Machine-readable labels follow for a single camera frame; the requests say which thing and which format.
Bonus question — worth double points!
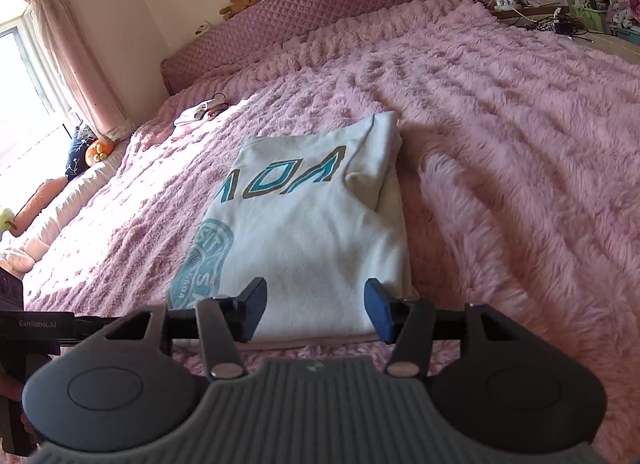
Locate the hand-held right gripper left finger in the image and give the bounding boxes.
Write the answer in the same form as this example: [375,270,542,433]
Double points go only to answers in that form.
[105,276,269,379]

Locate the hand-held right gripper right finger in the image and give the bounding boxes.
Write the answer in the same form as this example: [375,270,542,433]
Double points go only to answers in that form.
[363,278,526,378]

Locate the white printed sweatshirt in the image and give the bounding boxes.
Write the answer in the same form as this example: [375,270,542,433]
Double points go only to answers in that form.
[167,111,416,342]

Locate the folded white and pink clothes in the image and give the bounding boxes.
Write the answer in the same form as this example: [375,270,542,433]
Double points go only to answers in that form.
[173,98,229,129]

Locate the person's left hand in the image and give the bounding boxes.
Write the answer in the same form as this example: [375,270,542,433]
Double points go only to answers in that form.
[0,375,24,404]

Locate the dark box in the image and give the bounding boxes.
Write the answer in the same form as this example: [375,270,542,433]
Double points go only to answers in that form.
[0,269,27,313]

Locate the pink cushion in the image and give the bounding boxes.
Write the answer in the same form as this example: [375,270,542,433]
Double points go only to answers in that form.
[12,176,69,238]

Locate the dark blue patterned pillow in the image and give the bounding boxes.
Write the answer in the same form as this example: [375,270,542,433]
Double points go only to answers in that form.
[65,125,97,181]

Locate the orange plush toy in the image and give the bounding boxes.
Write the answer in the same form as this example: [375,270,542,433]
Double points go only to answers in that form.
[84,137,115,165]

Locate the pink fluffy blanket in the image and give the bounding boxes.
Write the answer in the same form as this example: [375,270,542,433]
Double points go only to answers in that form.
[22,0,640,380]

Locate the window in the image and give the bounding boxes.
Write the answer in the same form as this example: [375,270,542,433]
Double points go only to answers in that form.
[0,14,68,182]

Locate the pink curtain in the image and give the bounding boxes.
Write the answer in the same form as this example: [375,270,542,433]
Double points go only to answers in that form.
[17,0,135,143]

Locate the brown teddy bear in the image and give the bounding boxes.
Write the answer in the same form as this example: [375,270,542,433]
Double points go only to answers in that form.
[219,0,261,20]

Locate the pink quilted headboard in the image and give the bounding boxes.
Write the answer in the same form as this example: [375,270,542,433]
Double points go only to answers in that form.
[160,0,442,96]

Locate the wooden nightstand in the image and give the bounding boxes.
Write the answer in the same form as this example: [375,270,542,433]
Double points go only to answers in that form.
[492,0,572,20]

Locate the green storage box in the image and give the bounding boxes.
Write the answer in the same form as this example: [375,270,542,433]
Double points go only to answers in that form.
[571,4,614,35]

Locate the tangle of black cables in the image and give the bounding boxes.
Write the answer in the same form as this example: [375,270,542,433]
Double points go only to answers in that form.
[520,12,590,37]

